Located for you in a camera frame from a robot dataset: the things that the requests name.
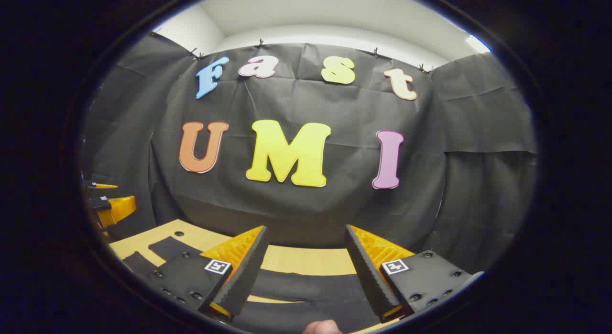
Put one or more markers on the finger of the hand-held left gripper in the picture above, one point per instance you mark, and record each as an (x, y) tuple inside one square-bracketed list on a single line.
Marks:
[(119, 208), (103, 185)]

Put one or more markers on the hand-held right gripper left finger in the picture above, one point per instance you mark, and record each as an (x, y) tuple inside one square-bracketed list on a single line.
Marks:
[(246, 272)]

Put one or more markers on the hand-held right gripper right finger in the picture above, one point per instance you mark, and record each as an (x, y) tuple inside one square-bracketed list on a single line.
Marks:
[(366, 272)]

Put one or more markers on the black jeans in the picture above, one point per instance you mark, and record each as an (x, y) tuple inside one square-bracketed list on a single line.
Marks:
[(311, 317)]

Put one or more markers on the black backdrop cloth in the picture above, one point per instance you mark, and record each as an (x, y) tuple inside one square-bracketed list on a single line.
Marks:
[(306, 214)]

